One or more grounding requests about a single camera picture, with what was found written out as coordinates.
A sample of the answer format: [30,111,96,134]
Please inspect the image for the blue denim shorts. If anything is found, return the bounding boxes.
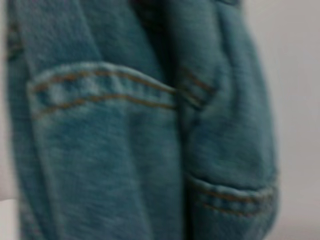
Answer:
[4,0,280,240]

